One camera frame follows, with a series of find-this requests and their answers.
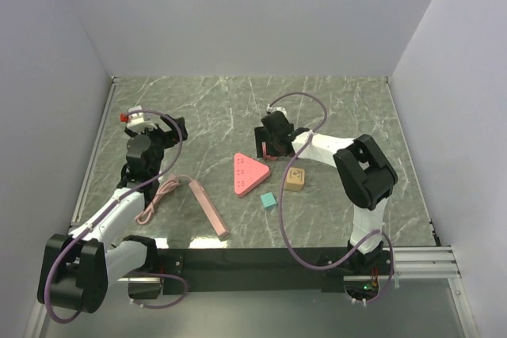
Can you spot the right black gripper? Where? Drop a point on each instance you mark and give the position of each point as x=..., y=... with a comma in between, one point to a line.
x=262, y=135

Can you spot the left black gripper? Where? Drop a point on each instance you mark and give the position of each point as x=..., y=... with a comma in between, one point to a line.
x=170, y=137

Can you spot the pink triangular plug adapter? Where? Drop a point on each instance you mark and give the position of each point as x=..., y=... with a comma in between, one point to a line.
x=266, y=152

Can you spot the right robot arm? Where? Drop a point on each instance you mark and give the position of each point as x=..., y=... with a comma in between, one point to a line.
x=366, y=174

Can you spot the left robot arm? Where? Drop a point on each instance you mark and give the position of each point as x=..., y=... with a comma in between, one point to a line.
x=78, y=267

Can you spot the pink triangular power strip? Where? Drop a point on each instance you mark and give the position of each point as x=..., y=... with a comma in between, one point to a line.
x=248, y=174

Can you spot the wooden cube block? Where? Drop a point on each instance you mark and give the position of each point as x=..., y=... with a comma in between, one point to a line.
x=295, y=179

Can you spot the teal cube block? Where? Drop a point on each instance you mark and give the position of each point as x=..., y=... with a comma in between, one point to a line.
x=268, y=200

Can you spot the pink long power strip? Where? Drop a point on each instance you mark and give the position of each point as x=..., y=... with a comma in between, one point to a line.
x=219, y=226

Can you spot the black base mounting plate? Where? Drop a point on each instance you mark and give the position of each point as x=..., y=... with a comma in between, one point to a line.
x=267, y=269

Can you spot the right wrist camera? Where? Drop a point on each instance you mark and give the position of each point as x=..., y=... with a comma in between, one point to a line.
x=270, y=109

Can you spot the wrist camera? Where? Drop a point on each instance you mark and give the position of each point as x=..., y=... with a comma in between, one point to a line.
x=137, y=121
x=270, y=109

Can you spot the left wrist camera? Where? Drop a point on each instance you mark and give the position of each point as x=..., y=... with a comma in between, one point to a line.
x=137, y=121

